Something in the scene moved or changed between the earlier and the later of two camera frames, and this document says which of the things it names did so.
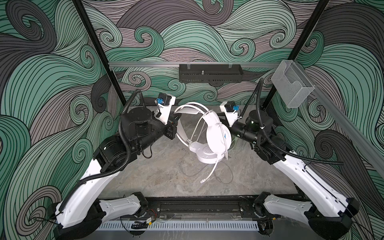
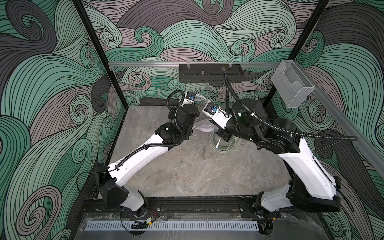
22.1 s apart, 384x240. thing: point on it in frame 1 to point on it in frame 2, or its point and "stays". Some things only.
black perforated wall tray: x=210 y=73 stays
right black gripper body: x=243 y=131 stays
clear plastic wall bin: x=291 y=84 stays
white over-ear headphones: x=218 y=135 to x=205 y=126
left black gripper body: x=157 y=130 to x=188 y=134
